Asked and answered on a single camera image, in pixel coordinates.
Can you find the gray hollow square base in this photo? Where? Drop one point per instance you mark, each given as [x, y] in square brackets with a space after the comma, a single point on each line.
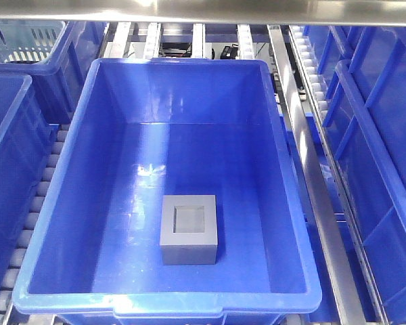
[189, 233]

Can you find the blue target bin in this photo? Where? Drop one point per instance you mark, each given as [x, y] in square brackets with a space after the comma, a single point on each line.
[144, 129]

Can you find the blue bin with gray basket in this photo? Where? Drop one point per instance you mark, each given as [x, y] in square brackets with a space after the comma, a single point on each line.
[56, 54]

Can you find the blue bin left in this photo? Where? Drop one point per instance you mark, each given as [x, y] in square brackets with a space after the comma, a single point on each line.
[25, 145]

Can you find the blue bin right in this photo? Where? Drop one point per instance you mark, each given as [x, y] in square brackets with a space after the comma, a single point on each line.
[366, 130]

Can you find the steel roller rail divider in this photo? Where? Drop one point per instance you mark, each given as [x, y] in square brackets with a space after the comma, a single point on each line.
[341, 278]

